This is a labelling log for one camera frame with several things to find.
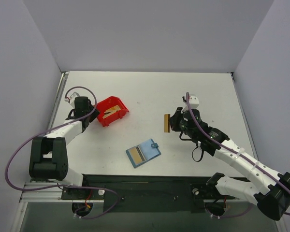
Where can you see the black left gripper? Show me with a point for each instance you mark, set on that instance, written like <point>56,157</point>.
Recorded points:
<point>92,115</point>

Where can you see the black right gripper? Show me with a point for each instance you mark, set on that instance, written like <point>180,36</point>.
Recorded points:
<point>174,121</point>

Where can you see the gold VIP card small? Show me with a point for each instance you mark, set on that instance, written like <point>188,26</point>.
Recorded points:
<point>167,123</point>

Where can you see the red plastic bin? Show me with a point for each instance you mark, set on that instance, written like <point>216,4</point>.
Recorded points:
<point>108,103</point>

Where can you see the blue leather card holder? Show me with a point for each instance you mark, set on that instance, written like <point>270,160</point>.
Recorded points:
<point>150,150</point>

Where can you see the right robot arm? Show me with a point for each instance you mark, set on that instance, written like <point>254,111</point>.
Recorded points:
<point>264,187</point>

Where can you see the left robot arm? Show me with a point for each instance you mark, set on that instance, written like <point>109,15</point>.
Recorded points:
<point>49,158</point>

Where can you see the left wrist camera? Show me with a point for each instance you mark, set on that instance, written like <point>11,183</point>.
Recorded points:
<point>72,97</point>

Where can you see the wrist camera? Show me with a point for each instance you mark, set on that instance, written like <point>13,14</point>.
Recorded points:
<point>193,100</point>
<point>72,97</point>

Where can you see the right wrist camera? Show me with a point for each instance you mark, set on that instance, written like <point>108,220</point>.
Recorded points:
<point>193,100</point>

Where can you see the left aluminium side rail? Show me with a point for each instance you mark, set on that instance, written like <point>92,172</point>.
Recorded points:
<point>58,96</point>

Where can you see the aluminium side rail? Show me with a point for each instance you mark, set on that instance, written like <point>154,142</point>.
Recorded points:
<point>58,96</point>
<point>245,119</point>

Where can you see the right aluminium side rail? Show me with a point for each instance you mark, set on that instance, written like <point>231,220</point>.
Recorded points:
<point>245,119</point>

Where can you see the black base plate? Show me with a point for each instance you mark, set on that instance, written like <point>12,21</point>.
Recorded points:
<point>147,194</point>

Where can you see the aluminium front rail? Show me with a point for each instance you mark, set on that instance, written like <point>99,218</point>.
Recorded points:
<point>49,191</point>

